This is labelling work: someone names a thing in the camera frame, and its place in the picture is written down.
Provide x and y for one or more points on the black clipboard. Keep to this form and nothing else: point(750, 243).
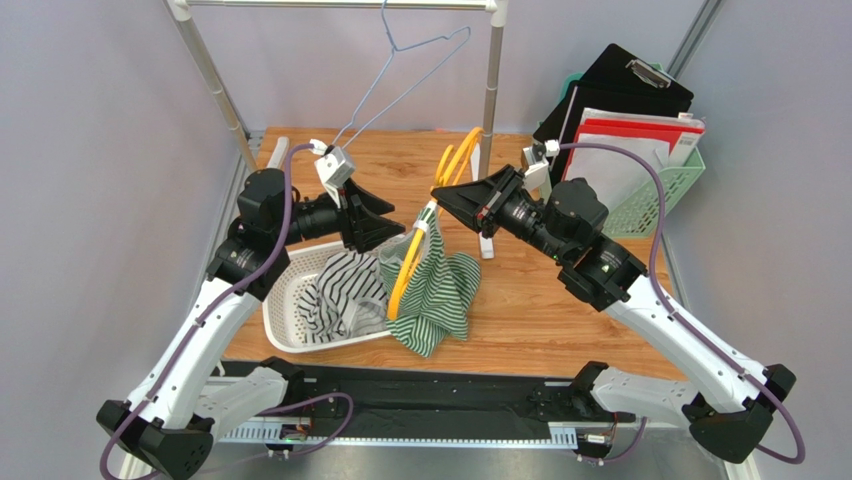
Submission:
point(617, 81)

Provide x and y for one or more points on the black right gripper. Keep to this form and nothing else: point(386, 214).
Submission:
point(489, 205)

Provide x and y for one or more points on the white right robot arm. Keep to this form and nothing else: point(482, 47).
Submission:
point(727, 401)

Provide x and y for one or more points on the white metal clothes rack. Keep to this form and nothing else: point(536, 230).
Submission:
point(181, 14)

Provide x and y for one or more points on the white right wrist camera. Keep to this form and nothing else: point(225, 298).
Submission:
point(536, 166)

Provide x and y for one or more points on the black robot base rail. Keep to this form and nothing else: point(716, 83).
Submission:
point(393, 404)

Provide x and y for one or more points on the red white folder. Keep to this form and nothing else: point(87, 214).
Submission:
point(661, 142)

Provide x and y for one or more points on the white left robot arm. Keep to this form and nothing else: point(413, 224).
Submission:
point(167, 421)

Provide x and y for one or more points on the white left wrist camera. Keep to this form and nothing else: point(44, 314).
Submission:
point(334, 167)

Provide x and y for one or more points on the black white striped tank top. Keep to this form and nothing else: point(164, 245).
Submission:
point(347, 300)

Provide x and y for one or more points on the green white striped tank top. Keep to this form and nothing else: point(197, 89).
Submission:
point(441, 292)

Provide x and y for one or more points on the white perforated laundry basket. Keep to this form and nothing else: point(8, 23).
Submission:
point(286, 328)

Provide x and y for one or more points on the light blue wire hanger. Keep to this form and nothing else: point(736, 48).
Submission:
point(410, 63)

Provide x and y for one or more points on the green file organizer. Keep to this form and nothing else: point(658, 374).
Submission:
point(638, 215)

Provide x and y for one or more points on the yellow plastic hanger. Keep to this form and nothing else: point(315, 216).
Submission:
point(448, 172)

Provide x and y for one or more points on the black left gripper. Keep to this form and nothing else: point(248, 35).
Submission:
point(369, 229)

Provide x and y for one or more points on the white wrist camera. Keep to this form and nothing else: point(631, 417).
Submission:
point(334, 167)
point(536, 166)

